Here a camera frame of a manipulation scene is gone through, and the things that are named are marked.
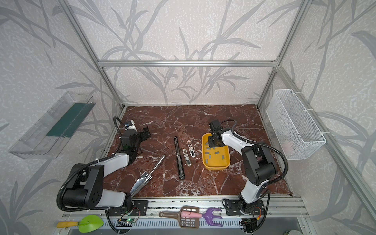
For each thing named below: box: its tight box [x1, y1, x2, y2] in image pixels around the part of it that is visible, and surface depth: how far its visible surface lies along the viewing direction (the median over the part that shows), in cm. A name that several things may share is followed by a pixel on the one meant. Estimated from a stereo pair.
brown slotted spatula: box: [158, 205, 200, 229], surface depth 72 cm
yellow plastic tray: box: [201, 132, 231, 171], surface depth 93 cm
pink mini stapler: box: [187, 140, 197, 159], surface depth 95 cm
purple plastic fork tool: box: [201, 207, 224, 227], surface depth 71 cm
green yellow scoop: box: [56, 214, 105, 234], surface depth 70 cm
